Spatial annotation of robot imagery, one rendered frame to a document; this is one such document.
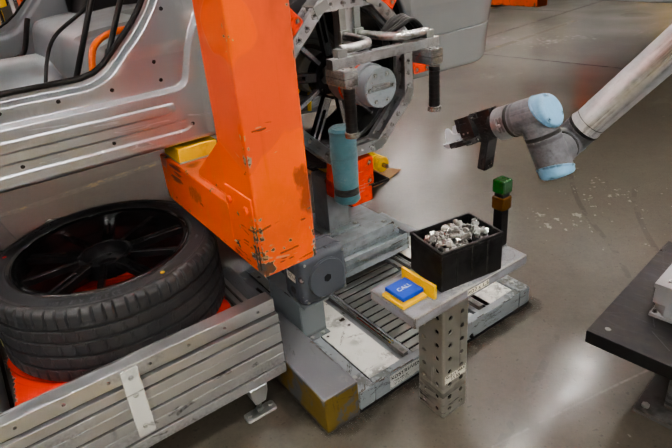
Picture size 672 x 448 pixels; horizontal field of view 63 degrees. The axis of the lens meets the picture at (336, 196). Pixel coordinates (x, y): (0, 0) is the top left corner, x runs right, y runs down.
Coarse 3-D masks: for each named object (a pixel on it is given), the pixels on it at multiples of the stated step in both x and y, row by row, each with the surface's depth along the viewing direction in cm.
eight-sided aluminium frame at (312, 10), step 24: (312, 0) 168; (336, 0) 170; (360, 0) 175; (312, 24) 167; (384, 24) 189; (408, 72) 198; (408, 96) 200; (384, 120) 203; (312, 144) 181; (360, 144) 194
